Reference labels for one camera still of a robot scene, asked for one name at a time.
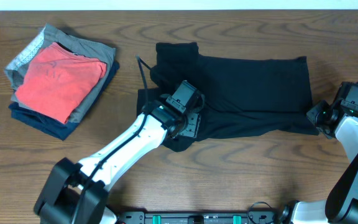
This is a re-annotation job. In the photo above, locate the grey folded garment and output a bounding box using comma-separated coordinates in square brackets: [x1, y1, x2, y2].
[4, 24, 116, 123]

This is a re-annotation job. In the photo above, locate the navy folded garment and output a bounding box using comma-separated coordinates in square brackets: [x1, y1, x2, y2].
[8, 61, 119, 141]

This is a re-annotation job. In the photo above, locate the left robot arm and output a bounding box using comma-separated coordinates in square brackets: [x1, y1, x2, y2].
[34, 96, 204, 224]

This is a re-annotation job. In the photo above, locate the black polo shirt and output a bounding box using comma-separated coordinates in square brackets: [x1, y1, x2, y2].
[137, 42, 318, 152]

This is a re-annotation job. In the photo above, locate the red folded shirt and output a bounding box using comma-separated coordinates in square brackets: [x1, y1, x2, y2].
[16, 42, 107, 124]

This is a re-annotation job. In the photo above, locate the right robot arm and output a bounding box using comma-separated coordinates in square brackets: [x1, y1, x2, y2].
[286, 100, 358, 223]

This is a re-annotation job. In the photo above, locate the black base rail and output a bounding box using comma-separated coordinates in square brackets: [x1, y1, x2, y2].
[117, 209, 288, 224]

